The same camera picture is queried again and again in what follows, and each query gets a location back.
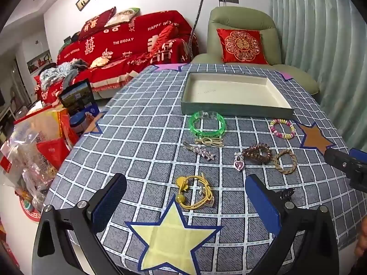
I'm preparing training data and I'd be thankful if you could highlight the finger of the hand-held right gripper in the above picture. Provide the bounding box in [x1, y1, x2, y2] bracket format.
[324, 147, 367, 193]
[349, 148, 367, 164]

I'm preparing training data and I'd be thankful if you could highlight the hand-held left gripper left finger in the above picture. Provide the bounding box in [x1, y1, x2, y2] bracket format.
[31, 173, 128, 275]

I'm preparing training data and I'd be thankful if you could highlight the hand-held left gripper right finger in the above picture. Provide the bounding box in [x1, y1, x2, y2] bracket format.
[245, 173, 340, 275]

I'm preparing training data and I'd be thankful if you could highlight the small black claw clip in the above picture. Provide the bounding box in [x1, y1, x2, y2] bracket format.
[277, 189, 296, 204]

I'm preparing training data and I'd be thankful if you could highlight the tan braided hair tie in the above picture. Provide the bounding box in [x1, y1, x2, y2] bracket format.
[272, 149, 298, 175]

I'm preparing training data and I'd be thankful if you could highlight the pink heart pendant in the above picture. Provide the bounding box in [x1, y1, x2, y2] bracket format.
[234, 151, 246, 173]

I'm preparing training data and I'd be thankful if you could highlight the yellow hair tie with charms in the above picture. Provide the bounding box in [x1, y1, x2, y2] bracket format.
[175, 173, 215, 209]

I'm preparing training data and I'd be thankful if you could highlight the pink and yellow beaded bracelet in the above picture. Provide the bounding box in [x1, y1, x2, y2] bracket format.
[269, 118, 296, 140]

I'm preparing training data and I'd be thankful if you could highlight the green translucent bangle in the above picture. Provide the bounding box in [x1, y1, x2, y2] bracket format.
[189, 110, 227, 138]

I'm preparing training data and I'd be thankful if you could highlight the grey tray with cream lining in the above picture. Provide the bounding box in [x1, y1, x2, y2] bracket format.
[181, 70, 295, 119]

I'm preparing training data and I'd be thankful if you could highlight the person's right forearm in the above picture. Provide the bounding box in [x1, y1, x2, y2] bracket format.
[355, 216, 367, 259]

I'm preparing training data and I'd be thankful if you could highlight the red packet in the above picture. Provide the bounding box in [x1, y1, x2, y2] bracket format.
[36, 138, 71, 170]

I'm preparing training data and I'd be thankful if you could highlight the rhinestone hair clip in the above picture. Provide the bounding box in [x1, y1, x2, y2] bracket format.
[183, 143, 216, 162]

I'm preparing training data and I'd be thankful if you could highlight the gold bow hair clip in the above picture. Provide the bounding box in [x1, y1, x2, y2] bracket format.
[195, 137, 225, 149]

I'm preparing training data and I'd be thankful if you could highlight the blue round tin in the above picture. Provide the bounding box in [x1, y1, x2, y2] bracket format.
[69, 111, 96, 136]

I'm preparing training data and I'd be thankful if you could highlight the orange and yellow bag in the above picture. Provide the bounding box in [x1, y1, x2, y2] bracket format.
[53, 108, 80, 150]

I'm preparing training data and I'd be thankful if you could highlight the pile of clear plastic bags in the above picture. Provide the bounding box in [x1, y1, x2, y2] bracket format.
[0, 106, 72, 215]

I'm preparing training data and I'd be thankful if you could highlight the blue box with photo print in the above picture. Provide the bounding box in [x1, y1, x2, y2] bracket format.
[58, 80, 100, 116]

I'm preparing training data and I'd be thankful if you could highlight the pale green curtain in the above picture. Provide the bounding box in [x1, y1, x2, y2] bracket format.
[268, 0, 367, 151]

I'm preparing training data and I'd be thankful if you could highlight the pile of grey clothes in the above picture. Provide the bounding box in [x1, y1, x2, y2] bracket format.
[39, 59, 89, 91]

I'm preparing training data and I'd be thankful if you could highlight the small gold cushion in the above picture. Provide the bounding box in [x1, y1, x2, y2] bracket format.
[90, 56, 111, 69]

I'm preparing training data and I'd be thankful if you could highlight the red covered sofa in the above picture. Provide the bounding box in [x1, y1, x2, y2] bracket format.
[57, 10, 200, 101]

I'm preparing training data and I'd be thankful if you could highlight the red embroidered cushion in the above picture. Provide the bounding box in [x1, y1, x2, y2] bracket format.
[216, 28, 269, 65]

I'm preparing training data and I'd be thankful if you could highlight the red satin pillow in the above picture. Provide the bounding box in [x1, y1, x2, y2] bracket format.
[149, 24, 180, 64]

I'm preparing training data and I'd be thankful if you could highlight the large red printed pillow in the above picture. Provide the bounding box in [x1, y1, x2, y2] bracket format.
[78, 6, 117, 42]

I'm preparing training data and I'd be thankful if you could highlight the green armchair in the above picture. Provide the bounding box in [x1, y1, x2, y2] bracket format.
[190, 6, 320, 95]

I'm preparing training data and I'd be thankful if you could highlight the cream and green cushion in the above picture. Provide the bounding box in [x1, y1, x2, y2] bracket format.
[104, 8, 141, 28]

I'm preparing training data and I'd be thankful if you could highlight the gooseneck phone stand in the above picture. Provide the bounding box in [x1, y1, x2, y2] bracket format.
[187, 0, 219, 62]

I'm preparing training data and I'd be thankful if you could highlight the brown spiral hair tie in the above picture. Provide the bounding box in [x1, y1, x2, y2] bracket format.
[242, 143, 273, 165]

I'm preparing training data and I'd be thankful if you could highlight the distant wall picture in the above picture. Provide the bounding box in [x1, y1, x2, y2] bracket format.
[27, 50, 52, 74]

